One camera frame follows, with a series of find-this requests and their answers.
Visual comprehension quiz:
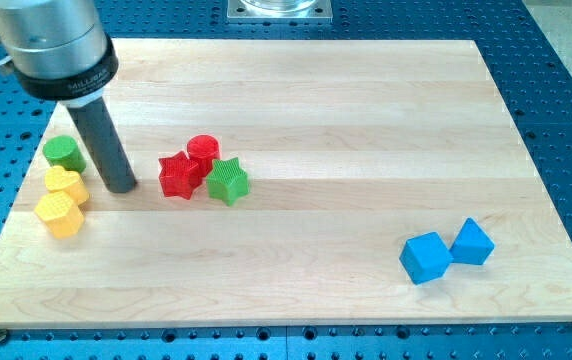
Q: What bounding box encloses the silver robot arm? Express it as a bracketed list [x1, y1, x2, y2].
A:
[0, 0, 107, 80]

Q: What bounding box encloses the green star block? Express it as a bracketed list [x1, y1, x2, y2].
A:
[205, 157, 250, 206]

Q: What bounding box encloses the red star block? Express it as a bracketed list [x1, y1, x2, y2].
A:
[158, 151, 202, 200]

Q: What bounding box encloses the blue cube block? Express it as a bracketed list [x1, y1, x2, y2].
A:
[399, 232, 453, 285]

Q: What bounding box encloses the light wooden board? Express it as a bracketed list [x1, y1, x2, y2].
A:
[0, 39, 572, 329]

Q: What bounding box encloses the red cylinder block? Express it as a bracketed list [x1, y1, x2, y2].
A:
[187, 134, 220, 177]

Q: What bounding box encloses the blue triangular block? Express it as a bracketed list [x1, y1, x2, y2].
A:
[450, 218, 495, 265]

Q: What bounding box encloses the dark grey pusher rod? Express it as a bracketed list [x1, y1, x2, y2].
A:
[63, 96, 137, 193]

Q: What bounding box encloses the yellow hexagon block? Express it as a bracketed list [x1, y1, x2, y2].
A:
[34, 191, 85, 238]

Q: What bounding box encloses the green cylinder block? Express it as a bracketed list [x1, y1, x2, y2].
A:
[42, 135, 86, 173]

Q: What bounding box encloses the yellow heart block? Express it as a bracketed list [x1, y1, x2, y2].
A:
[44, 165, 90, 205]

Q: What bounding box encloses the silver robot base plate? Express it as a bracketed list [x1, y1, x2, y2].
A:
[226, 0, 333, 23]

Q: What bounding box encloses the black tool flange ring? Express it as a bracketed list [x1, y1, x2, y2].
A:
[13, 34, 120, 103]

